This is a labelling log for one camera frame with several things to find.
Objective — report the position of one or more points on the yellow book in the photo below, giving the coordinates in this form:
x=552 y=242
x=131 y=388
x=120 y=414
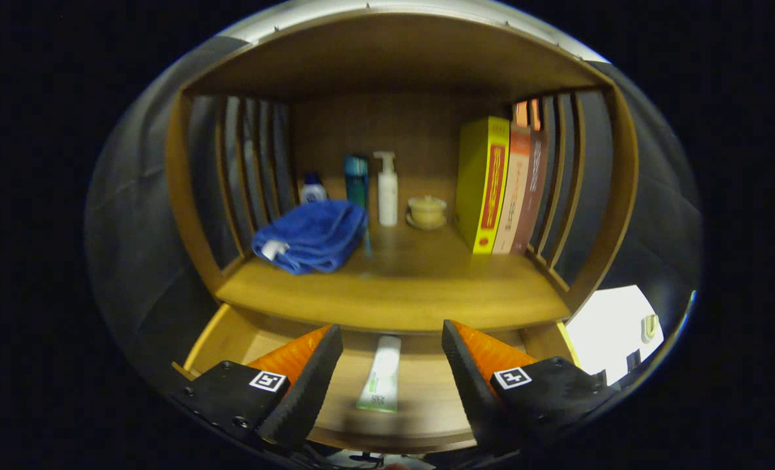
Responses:
x=475 y=183

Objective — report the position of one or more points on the teal blue bottle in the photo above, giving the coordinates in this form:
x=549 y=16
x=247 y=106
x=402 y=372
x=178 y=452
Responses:
x=356 y=179

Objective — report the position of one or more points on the folded blue towel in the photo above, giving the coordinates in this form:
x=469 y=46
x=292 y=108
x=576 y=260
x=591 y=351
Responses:
x=312 y=238

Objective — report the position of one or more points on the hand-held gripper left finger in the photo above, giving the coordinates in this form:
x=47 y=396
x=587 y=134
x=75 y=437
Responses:
x=309 y=391

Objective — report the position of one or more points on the white side cabinet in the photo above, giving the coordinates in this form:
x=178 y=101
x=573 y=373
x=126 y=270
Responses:
x=606 y=326

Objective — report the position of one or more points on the small white blue-capped bottle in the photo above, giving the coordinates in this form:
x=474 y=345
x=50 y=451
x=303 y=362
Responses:
x=313 y=191

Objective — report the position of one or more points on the wooden countertop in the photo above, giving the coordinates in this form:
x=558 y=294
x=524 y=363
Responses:
x=394 y=287

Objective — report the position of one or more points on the brown book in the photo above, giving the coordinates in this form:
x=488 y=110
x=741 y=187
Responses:
x=532 y=189

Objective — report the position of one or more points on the small black block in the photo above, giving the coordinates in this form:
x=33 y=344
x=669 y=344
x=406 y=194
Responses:
x=633 y=360

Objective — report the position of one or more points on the wooden drawer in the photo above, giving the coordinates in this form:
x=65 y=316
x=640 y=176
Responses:
x=426 y=391

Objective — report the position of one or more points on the orange and cream book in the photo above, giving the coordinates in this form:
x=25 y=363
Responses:
x=514 y=189

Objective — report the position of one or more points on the white pump bottle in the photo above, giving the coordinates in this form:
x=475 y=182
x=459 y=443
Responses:
x=387 y=196

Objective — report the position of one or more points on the wooden cabinet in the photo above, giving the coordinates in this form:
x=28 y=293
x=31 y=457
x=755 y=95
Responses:
x=387 y=59

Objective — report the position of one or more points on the beige lidded teacup with saucer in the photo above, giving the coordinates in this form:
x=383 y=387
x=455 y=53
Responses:
x=427 y=212

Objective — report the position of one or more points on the white and green tube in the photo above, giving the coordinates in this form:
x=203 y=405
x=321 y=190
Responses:
x=380 y=378

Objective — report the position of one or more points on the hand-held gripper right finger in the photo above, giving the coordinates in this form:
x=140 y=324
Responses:
x=475 y=398

